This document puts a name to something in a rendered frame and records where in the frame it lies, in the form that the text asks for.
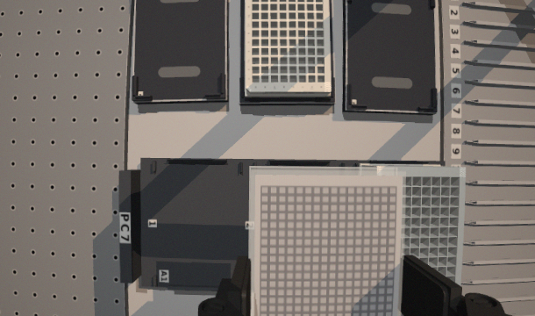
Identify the white well plate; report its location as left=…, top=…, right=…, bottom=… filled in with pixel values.
left=245, top=0, right=332, bottom=97

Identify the grey perforated base plate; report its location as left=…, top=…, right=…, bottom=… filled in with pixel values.
left=0, top=0, right=131, bottom=316

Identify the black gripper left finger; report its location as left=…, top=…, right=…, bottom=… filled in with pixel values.
left=198, top=256, right=251, bottom=316

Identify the grey multi-well plate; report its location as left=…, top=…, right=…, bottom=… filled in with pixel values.
left=248, top=166, right=406, bottom=316

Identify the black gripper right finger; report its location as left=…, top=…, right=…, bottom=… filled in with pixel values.
left=401, top=255, right=512, bottom=316

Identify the grey deep-well block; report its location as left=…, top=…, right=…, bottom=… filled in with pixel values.
left=359, top=163, right=466, bottom=286

